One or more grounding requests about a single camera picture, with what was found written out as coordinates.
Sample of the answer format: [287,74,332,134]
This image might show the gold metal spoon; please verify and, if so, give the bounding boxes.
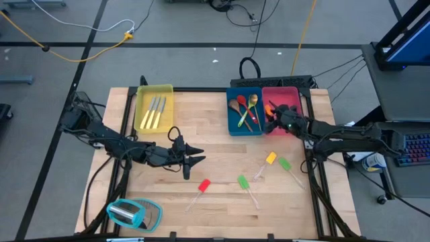
[248,93,263,132]

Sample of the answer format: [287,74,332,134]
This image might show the red spatula clear handle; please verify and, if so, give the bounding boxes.
[184,178,212,214]

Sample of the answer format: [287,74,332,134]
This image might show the black perforated computer box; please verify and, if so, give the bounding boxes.
[230,75,315,90]

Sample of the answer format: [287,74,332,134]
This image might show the pink plastic bin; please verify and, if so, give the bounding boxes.
[261,85,305,136]

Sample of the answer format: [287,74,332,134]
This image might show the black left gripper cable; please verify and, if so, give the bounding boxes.
[167,126,185,144]

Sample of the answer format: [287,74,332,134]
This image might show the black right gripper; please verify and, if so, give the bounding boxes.
[268,100,308,139]

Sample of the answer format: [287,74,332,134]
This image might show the black computer cables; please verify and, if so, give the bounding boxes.
[312,53,368,104]

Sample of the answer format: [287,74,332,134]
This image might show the grey blue floor bar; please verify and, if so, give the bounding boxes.
[0,75,35,85]
[3,0,67,9]

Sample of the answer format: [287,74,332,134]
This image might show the green silicone spoon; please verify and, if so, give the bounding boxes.
[237,110,251,128]

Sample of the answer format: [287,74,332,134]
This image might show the black aluminium table frame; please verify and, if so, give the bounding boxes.
[75,75,362,242]

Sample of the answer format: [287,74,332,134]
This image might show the dark grey desk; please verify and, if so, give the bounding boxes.
[370,120,430,199]

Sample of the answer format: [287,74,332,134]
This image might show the brown wooden spoon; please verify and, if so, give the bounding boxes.
[228,98,254,133]

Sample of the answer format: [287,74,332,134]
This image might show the teal framed metal grater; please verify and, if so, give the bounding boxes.
[105,198,164,234]

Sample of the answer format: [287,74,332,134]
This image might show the yellow plastic bin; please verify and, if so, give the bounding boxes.
[133,83,176,135]

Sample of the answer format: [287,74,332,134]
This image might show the black floor cable bundle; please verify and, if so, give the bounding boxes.
[208,0,282,33]

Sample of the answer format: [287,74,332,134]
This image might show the black hanging cable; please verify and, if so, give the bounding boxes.
[239,0,268,81]

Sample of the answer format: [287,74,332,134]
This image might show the yellow floor cable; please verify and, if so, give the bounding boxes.
[0,9,136,64]

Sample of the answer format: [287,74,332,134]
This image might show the black chair base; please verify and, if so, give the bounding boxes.
[0,103,15,122]

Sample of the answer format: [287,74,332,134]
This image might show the yellow spatula clear handle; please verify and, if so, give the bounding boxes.
[252,151,278,183]

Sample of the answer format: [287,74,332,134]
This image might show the white floor cable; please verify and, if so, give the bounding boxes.
[31,0,136,34]

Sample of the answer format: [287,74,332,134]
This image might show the red silicone spoon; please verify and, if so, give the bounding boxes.
[236,94,259,125]

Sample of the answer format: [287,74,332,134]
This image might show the monitor on black stand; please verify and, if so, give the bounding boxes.
[374,0,430,72]

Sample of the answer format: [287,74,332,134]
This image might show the green spatula clear handle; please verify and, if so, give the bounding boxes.
[277,156,307,191]
[236,174,261,210]

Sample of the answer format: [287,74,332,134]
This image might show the white bottle blue label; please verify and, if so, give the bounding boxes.
[361,151,388,173]

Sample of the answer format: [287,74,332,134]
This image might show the black wire basket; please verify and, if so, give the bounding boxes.
[67,91,102,116]

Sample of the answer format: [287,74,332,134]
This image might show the yellow hanging cable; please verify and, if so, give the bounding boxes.
[290,0,318,77]

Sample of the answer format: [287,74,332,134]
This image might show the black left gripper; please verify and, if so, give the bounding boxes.
[144,134,207,169]

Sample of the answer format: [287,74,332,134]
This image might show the backlit rainbow keyboard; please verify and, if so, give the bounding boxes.
[395,132,430,168]

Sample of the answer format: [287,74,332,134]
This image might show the white paper sheet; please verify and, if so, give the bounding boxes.
[348,151,374,163]

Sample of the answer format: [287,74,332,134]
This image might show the blue plastic bin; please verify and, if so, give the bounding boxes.
[225,86,267,137]

